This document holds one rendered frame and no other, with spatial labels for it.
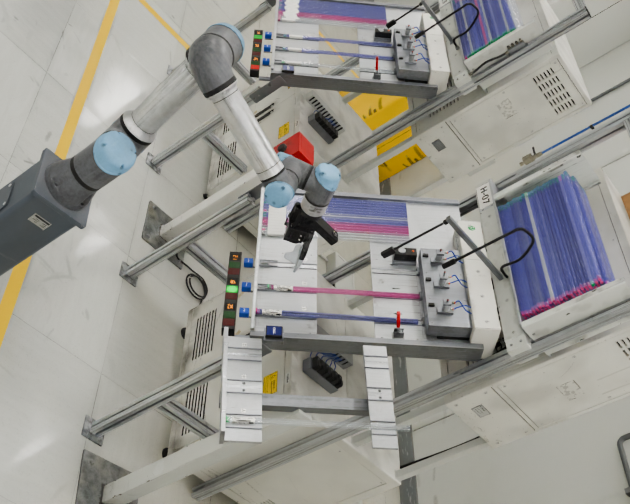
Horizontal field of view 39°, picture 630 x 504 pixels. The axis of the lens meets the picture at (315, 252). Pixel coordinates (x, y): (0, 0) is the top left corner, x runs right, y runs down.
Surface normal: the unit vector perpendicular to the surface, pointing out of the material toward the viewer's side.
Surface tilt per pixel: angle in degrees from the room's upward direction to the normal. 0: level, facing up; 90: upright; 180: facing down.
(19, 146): 0
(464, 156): 90
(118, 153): 7
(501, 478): 90
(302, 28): 47
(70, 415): 0
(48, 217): 90
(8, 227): 90
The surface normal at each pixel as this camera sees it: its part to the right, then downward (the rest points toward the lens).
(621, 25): 0.00, 0.69
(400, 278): 0.08, -0.72
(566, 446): -0.61, -0.58
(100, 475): 0.79, -0.43
